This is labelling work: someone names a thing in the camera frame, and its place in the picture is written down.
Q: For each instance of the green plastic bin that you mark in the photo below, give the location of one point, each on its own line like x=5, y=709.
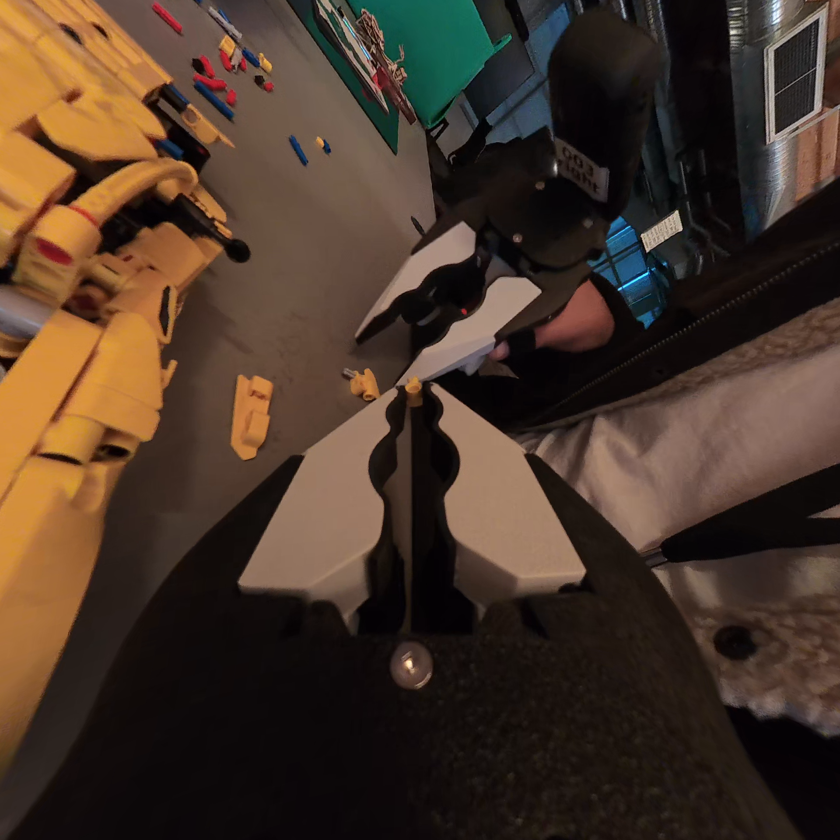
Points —
x=433, y=52

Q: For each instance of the person's right hand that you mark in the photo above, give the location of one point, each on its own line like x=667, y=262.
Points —
x=577, y=321

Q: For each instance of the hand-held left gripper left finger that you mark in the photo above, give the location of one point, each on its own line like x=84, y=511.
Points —
x=315, y=525

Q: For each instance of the yellow pointed panel brick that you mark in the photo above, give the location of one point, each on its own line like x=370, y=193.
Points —
x=253, y=420

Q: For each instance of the pile of small coloured bricks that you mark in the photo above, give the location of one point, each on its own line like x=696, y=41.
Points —
x=216, y=85

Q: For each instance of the white air vent grille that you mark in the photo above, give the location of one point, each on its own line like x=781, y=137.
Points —
x=795, y=72

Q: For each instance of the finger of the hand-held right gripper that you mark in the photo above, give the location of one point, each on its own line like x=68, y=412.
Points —
x=426, y=262
x=479, y=334

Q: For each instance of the yellow brick model car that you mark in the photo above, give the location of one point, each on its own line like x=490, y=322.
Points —
x=65, y=328

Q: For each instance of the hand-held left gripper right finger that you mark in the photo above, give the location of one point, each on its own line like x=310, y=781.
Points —
x=512, y=525

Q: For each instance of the silver ventilation duct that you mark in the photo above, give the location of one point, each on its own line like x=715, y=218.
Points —
x=754, y=164

